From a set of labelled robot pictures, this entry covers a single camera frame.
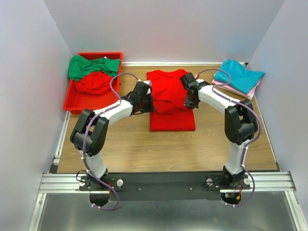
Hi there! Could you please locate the green t shirt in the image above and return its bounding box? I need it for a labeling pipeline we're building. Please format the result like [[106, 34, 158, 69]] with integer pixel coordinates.
[[68, 55, 120, 81]]

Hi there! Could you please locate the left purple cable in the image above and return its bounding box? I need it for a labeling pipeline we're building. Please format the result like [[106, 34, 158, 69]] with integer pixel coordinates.
[[81, 72, 140, 210]]

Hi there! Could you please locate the aluminium frame rail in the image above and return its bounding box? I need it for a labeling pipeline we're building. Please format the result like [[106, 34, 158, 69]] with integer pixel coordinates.
[[28, 110, 308, 231]]

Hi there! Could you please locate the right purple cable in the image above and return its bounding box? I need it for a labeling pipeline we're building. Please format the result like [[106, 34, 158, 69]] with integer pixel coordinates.
[[197, 68, 263, 208]]

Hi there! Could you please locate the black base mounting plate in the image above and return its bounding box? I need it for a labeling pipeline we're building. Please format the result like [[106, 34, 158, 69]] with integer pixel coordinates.
[[76, 171, 251, 205]]

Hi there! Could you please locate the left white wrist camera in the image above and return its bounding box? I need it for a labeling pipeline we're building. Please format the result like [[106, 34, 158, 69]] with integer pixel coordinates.
[[144, 80, 152, 86]]

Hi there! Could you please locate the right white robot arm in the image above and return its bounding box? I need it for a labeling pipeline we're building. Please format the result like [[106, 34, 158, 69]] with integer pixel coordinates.
[[180, 73, 260, 188]]

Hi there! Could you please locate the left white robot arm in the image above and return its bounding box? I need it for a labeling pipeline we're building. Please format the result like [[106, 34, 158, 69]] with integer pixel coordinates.
[[70, 80, 154, 188]]

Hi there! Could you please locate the folded white t shirt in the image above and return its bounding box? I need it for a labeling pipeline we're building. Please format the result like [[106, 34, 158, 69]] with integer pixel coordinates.
[[243, 89, 255, 100]]

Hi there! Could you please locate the folded pink t shirt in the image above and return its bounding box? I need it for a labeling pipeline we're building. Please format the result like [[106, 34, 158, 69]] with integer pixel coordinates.
[[220, 78, 261, 99]]

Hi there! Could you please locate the red t shirt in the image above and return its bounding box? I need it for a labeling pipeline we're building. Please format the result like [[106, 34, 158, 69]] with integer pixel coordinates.
[[147, 69, 195, 132], [75, 71, 112, 95]]

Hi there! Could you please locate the red plastic bin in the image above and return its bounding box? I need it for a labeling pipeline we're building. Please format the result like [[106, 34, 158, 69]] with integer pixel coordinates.
[[64, 51, 122, 114]]

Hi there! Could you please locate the folded teal t shirt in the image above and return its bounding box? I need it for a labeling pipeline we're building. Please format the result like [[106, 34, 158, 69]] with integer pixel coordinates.
[[213, 59, 265, 85]]

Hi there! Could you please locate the purple cable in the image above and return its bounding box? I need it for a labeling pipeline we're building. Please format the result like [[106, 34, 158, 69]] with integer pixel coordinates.
[[197, 68, 263, 208], [81, 72, 140, 210]]

